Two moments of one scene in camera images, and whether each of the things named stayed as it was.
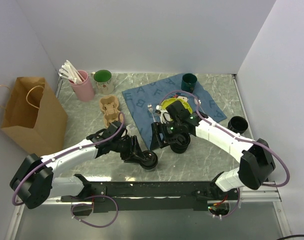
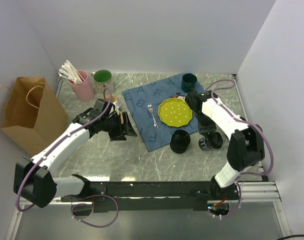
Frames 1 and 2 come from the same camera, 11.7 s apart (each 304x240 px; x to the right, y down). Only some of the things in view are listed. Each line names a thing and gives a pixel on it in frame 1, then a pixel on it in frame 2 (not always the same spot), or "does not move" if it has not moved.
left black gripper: x=133 y=151 to x=113 y=135
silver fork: x=149 y=106 does not move
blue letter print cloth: x=137 y=98 does not move
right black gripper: x=158 y=128 to x=204 y=130
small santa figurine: x=178 y=95 does not move
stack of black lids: x=180 y=144 does not move
